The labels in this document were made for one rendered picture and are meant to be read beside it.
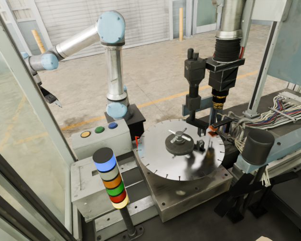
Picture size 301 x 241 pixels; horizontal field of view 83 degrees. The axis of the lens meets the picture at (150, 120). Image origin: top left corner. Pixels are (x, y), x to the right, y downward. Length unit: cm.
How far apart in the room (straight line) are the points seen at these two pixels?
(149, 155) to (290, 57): 49
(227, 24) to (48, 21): 598
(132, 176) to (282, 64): 69
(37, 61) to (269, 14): 93
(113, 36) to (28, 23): 572
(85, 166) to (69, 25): 578
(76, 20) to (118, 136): 563
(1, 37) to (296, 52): 73
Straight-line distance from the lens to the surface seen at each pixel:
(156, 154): 65
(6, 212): 42
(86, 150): 90
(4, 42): 64
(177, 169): 60
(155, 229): 73
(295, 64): 54
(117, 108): 99
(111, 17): 85
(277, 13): 54
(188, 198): 67
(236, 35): 58
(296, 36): 54
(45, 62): 101
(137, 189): 81
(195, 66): 56
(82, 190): 69
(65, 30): 634
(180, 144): 66
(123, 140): 90
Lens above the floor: 143
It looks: 36 degrees down
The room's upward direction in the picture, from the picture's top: 7 degrees counter-clockwise
